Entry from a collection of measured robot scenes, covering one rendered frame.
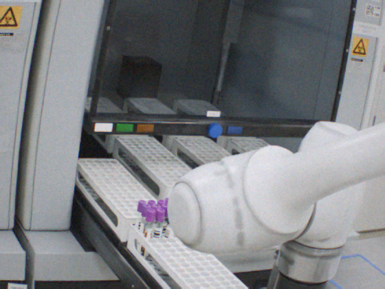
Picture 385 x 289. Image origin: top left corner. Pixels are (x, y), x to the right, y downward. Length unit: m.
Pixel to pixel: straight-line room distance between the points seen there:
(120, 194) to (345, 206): 0.69
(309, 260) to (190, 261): 0.37
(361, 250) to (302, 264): 0.64
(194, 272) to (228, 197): 0.47
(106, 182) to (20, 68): 0.32
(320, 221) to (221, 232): 0.16
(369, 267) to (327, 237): 0.59
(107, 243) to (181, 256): 0.20
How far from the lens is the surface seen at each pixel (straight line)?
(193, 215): 0.88
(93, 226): 1.60
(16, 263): 1.60
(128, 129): 1.63
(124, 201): 1.58
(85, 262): 1.64
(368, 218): 3.79
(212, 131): 1.70
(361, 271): 1.59
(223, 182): 0.89
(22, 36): 1.52
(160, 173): 1.76
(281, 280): 1.09
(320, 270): 1.06
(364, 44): 1.92
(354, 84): 1.93
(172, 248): 1.42
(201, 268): 1.37
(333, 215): 1.01
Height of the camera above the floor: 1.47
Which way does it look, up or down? 18 degrees down
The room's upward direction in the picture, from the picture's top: 11 degrees clockwise
